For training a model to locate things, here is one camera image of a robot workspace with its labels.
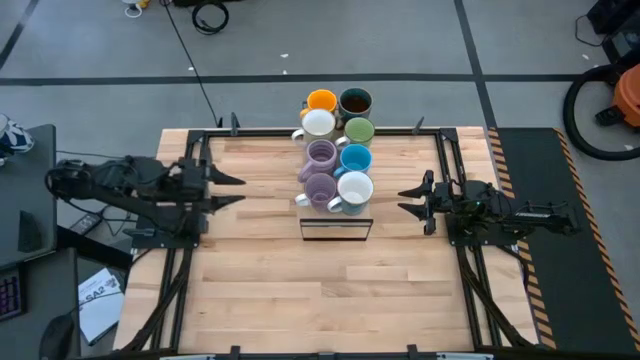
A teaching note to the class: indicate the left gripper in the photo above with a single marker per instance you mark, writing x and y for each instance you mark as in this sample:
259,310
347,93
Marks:
192,180

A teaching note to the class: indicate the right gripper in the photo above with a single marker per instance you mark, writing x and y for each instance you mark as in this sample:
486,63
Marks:
450,202

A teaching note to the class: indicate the light blue mug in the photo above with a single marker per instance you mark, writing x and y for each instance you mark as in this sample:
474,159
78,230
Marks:
356,159

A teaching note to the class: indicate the lilac ribbed mug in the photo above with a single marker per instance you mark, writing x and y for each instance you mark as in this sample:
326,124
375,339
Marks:
321,155

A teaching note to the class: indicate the pale green mug white interior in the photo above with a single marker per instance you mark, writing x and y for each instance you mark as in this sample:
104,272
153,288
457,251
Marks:
317,124

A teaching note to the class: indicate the grey mug dark interior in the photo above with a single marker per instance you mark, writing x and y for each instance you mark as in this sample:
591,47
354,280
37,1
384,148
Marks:
355,102

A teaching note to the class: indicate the orange mug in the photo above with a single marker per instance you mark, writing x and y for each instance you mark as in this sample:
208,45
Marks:
321,100

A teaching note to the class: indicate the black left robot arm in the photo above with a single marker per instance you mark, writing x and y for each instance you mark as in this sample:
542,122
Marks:
100,185

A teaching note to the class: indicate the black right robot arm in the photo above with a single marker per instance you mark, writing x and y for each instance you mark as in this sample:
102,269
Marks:
540,220

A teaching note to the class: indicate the black table clamp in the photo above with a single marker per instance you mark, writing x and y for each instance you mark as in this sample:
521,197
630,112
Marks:
417,127
235,352
412,351
234,122

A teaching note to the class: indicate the black power adapter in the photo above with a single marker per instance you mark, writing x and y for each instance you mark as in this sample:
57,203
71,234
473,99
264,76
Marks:
87,223

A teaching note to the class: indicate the white paper booklet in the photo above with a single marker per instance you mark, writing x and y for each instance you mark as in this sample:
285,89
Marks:
100,310

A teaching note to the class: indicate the black mat hazard stripes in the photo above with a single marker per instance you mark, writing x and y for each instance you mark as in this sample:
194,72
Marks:
575,300

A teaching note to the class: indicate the grey desk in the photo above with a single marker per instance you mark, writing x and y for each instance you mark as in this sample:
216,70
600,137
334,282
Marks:
30,200
45,290

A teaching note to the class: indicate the black desk stand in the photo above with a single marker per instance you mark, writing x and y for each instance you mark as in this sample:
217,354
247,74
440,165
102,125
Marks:
29,235

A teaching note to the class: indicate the blue white patterned object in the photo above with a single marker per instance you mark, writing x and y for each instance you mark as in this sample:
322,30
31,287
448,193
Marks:
15,137

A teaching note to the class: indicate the black computer mouse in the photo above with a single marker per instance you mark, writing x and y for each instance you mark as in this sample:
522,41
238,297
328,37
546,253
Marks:
55,340

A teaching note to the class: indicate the orange vacuum cleaner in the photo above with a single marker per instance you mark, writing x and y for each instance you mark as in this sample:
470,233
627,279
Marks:
627,95

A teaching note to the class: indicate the backlit keyboard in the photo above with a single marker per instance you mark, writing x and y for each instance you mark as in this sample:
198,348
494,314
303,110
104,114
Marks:
10,295

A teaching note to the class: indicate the black equipment case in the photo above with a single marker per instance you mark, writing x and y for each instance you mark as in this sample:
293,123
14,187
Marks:
620,20

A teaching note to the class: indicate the black metal table frame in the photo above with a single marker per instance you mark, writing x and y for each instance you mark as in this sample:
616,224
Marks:
260,132

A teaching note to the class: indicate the wooden shelf riser black frame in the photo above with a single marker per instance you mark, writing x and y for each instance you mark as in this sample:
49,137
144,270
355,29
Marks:
307,214

